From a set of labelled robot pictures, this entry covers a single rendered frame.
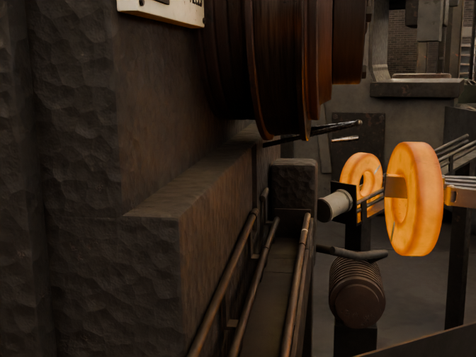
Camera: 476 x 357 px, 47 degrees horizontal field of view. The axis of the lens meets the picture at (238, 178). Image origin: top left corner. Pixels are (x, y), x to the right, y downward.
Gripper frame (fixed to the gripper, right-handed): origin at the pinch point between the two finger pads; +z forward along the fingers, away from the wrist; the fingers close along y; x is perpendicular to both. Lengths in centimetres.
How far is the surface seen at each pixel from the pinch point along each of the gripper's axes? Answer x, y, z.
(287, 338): -15.9, -16.1, 14.6
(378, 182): -14, 69, -2
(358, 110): -14, 287, -7
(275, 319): -20.5, -2.5, 17.3
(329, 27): 21.0, 4.5, 12.7
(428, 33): 33, 257, -40
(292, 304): -15.3, -8.1, 14.7
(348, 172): -11, 60, 6
